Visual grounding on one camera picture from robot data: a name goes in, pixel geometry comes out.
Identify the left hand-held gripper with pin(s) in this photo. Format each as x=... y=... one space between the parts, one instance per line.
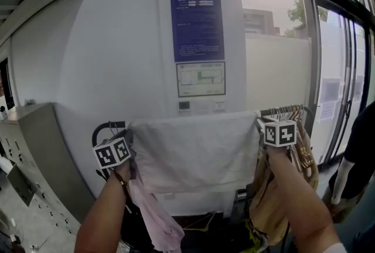
x=112 y=153

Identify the row of gold hangers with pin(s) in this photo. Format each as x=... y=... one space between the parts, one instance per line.
x=304 y=155

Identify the wooden hanger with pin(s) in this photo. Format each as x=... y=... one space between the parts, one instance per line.
x=202 y=221

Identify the person's white sleeve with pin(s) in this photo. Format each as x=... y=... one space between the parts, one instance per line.
x=334 y=249

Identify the person's left forearm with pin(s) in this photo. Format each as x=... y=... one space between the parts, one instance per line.
x=102 y=211

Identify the small dark wall label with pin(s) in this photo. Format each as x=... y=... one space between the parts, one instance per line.
x=184 y=107

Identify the black framed glass door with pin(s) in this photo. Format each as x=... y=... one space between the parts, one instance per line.
x=348 y=76

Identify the black garment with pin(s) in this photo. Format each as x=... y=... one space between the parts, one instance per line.
x=133 y=225

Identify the grey locker cabinet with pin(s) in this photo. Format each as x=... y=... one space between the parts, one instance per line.
x=44 y=164

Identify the yellow patterned garment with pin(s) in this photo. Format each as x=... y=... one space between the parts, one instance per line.
x=253 y=237

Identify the pink garment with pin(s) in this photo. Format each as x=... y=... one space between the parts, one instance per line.
x=158 y=216

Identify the framed floor plan sign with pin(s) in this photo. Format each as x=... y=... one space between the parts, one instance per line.
x=201 y=79

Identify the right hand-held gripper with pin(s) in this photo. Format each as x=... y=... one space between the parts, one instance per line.
x=279 y=134

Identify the white paper notice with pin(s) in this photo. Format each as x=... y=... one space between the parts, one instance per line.
x=326 y=112

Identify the person's right forearm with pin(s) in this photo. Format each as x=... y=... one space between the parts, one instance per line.
x=296 y=196

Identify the small white wall label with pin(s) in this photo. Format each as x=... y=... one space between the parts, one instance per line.
x=220 y=106

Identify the blue wall poster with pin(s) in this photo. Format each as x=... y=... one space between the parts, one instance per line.
x=197 y=26

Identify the black clothes rack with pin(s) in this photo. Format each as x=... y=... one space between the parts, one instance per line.
x=116 y=123

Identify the white cloth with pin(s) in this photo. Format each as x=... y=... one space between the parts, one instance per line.
x=196 y=152

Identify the dark beaded wristband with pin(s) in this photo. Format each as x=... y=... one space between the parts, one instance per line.
x=121 y=180

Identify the black framed window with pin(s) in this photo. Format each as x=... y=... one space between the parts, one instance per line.
x=275 y=47

